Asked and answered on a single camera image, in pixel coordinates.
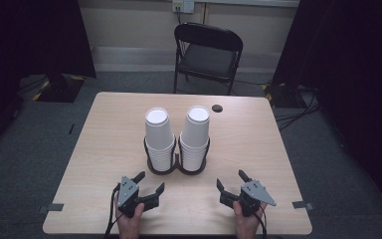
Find black floor cables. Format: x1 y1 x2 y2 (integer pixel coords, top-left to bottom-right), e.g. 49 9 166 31
273 85 321 131

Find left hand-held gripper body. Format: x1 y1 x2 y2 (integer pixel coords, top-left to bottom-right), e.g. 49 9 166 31
116 175 146 219

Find person's left hand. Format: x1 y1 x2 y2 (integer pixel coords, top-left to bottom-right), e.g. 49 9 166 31
114 202 146 239

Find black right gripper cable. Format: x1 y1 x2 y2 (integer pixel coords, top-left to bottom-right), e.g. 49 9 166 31
252 204 269 239

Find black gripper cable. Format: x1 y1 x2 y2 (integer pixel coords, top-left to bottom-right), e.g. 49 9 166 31
104 182 124 239
252 204 269 239

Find black curtain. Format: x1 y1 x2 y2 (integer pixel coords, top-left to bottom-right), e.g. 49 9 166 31
272 0 382 222
0 0 97 160

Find black stand base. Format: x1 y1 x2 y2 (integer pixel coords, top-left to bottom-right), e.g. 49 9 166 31
32 73 86 104
262 81 312 110

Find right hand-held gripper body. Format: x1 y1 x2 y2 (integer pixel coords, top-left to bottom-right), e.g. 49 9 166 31
238 179 278 217

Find white wall socket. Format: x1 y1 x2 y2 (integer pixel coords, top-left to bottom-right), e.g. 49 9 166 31
172 0 195 14

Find black folding chair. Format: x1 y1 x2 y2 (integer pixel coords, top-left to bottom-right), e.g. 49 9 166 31
173 22 244 97

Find grey tape strip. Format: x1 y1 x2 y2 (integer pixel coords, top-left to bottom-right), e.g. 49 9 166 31
291 200 314 211
38 202 65 214

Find person's right hand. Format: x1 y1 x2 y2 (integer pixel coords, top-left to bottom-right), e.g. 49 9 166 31
232 200 269 239

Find short stack of white cups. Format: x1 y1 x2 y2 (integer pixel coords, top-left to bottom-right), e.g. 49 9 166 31
178 105 211 172

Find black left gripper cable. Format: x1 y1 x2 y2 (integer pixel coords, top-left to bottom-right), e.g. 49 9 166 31
104 182 124 239

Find tall stack of white cups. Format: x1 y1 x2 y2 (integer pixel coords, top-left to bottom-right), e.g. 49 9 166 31
144 107 176 172

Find black double cup holder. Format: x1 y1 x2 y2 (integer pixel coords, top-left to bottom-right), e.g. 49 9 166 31
142 134 211 176

